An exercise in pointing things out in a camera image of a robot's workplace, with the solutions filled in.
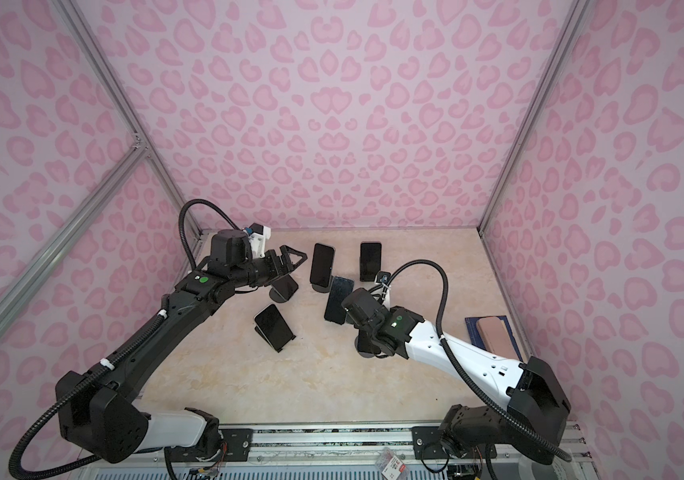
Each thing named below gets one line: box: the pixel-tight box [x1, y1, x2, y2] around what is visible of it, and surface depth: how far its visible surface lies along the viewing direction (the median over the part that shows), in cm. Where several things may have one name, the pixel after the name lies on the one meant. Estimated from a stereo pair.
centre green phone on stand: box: [324, 276, 355, 325], surface depth 95 cm
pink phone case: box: [476, 316, 520, 361], surface depth 92 cm
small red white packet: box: [375, 447, 410, 480], surface depth 70 cm
